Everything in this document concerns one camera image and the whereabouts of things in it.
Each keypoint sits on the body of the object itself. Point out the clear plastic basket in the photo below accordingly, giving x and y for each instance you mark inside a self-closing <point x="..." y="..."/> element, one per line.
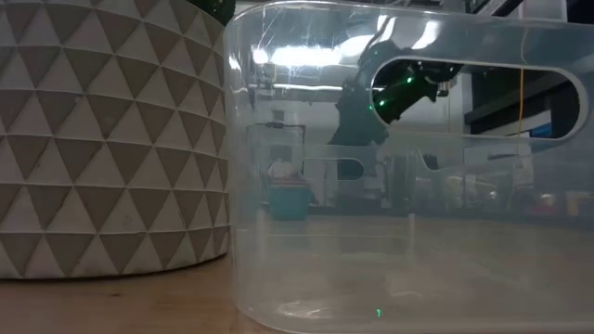
<point x="371" y="278"/>

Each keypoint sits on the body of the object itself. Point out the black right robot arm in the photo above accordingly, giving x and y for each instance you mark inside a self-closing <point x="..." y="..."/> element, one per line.
<point x="404" y="93"/>

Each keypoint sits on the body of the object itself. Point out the silver horizontal bar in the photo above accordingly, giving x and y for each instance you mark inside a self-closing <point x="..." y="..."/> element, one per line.
<point x="315" y="87"/>

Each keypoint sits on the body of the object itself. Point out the succulent in white patterned pot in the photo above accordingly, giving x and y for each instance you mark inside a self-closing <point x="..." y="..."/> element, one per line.
<point x="93" y="139"/>

